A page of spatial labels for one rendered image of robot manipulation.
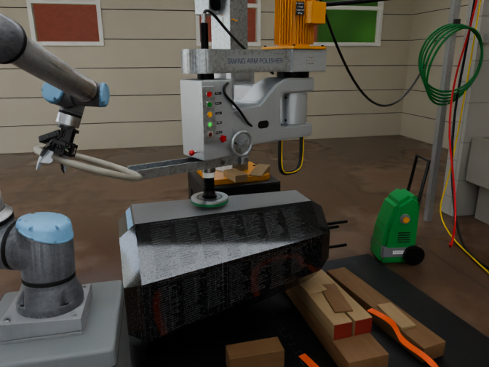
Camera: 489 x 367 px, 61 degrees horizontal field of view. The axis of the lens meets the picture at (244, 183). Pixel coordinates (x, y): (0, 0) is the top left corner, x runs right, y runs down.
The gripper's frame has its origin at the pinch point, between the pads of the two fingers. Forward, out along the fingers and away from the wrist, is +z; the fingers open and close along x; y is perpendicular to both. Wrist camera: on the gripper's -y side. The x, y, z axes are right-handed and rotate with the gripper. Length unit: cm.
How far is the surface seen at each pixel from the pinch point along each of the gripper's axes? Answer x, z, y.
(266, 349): 83, 64, 94
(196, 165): 66, -19, 31
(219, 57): 56, -75, 31
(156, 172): 47, -10, 21
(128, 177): 19.3, -6.3, 24.1
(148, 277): 45, 40, 34
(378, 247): 229, 5, 135
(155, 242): 54, 25, 28
